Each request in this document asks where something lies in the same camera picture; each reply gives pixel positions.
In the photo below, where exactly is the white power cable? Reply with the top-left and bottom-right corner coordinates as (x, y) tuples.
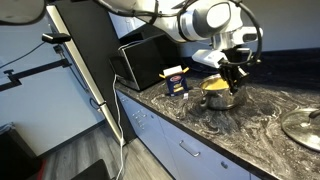
(112, 73), (126, 180)

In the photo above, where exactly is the blue pasta box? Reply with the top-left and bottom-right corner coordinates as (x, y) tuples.
(160, 65), (189, 96)

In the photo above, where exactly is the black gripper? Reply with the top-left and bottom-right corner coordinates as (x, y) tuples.
(219, 47), (249, 94)

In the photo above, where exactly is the silver drawer handle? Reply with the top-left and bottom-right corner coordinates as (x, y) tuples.
(136, 118), (145, 129)
(133, 110), (146, 119)
(179, 140), (201, 157)

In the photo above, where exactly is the black camera on stand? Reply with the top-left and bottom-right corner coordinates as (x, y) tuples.
(42, 33), (71, 44)

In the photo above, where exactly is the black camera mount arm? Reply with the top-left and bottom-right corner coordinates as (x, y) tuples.
(0, 45), (71, 92)

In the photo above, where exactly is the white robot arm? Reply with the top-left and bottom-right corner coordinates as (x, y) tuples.
(96, 0), (263, 93)

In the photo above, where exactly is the glass pot lid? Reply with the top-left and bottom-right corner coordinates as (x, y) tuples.
(280, 108), (320, 152)

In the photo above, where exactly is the white cabinet drawer front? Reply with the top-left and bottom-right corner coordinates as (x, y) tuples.
(159, 118), (261, 180)
(116, 89), (181, 180)

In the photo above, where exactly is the stainless steel pot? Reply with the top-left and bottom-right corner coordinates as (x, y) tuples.
(199, 74), (246, 110)

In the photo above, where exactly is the stainless steel microwave oven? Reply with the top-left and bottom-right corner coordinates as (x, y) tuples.
(109, 35), (182, 91)

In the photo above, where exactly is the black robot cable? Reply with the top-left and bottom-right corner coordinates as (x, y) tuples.
(218, 0), (264, 67)

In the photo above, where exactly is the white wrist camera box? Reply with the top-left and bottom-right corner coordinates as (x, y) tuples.
(192, 49), (227, 68)

